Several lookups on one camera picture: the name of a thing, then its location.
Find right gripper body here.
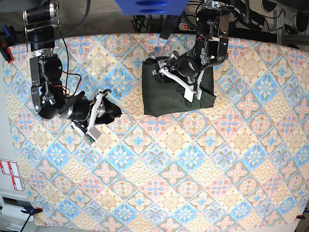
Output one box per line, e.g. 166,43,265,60
65,89,112,145

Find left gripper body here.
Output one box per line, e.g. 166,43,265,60
152,51,204,102

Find dark green long-sleeve shirt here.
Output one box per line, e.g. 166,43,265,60
142,57,216,117

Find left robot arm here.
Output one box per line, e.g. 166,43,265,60
152,0,236,102

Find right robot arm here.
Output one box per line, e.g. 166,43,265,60
23,0,122,145

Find black remote control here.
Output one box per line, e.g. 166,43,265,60
159,15,181,40

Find patterned tile tablecloth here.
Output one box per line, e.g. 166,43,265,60
3,34,309,232

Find blue plastic box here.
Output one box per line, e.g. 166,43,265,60
115,0,189,15

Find red white sticker sheet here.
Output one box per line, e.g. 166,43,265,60
0,159,23,191

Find upper left blue clamp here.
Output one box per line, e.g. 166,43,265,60
0,25,15,64

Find left orange black clamp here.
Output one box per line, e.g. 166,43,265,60
21,207,42,216

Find orange black clamp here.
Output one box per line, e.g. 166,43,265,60
296,215,306,219
21,207,42,216

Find right orange black clamp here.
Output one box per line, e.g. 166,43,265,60
296,215,306,219

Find white power strip red switch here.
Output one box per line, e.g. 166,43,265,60
178,22,194,32

